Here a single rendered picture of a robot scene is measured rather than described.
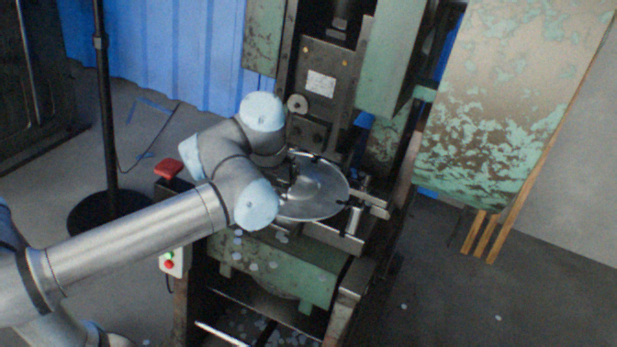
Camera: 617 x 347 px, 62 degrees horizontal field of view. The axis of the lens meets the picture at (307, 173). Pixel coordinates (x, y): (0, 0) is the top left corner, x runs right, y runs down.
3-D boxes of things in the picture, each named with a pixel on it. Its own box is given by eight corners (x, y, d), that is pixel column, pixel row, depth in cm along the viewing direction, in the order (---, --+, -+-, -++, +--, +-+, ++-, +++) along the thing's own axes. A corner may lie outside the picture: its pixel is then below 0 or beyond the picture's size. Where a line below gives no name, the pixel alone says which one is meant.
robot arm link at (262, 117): (226, 100, 89) (269, 79, 91) (235, 136, 98) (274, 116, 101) (249, 132, 86) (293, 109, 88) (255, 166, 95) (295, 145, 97)
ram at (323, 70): (329, 162, 130) (353, 52, 113) (275, 140, 134) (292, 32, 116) (352, 131, 144) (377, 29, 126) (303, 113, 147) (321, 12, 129)
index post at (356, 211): (353, 235, 138) (362, 208, 132) (343, 230, 138) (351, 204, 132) (357, 229, 140) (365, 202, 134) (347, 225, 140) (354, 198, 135)
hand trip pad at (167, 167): (170, 197, 141) (170, 175, 136) (151, 189, 142) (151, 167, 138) (185, 184, 146) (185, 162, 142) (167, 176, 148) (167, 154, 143)
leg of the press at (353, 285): (327, 446, 163) (404, 244, 109) (294, 429, 165) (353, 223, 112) (403, 262, 233) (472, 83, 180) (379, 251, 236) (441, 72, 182)
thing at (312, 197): (363, 176, 146) (364, 174, 146) (324, 238, 124) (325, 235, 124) (272, 141, 153) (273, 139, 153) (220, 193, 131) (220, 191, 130)
